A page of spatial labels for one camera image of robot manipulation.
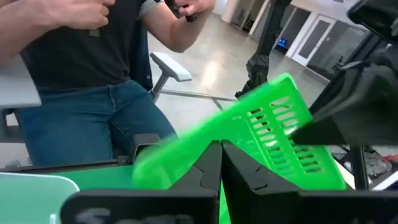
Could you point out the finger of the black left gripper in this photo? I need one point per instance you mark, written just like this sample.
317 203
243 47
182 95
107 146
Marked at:
320 135

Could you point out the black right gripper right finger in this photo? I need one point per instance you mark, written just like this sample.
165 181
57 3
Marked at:
245 174

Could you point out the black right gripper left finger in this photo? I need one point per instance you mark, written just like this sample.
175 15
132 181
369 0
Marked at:
206 171

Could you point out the green slotted plastic basket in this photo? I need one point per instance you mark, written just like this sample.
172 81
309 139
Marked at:
236 124

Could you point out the clear plastic basket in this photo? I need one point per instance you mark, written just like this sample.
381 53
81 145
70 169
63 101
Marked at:
31 199

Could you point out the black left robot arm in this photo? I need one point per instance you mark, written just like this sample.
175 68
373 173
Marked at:
376 15

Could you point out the white framed door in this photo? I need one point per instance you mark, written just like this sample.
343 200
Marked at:
314 39

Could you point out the green table mat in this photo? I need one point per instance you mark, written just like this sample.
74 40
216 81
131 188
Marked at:
102 177

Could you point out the grey office chair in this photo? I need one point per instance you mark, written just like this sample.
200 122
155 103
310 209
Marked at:
171 67

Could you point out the person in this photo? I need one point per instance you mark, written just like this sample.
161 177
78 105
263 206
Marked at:
77 93

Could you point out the person's left hand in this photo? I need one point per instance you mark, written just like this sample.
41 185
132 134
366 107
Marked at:
192 7

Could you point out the person's hand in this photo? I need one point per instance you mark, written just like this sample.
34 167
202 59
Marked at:
192 7
77 14

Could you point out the person's right hand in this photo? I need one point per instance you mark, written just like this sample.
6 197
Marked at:
77 14

